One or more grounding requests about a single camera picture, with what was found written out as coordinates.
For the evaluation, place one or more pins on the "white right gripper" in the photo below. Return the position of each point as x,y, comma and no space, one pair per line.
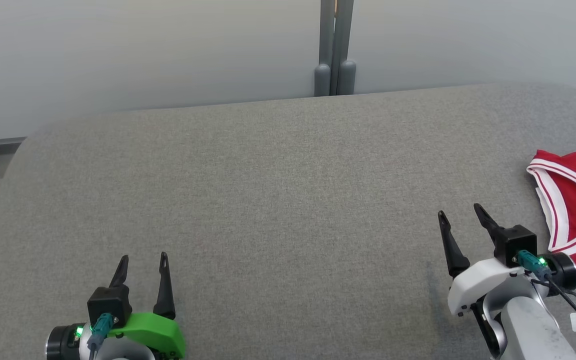
478,282

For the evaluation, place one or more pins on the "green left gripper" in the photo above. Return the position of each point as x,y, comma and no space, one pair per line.
158,332

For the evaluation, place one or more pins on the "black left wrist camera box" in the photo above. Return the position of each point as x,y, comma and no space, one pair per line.
110,302

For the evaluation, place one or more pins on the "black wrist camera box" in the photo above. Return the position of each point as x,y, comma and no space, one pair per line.
515,242
110,302

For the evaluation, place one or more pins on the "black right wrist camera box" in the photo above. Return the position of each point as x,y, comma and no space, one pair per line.
515,242

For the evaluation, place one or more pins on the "grey partition post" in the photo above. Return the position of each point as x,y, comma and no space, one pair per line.
335,60

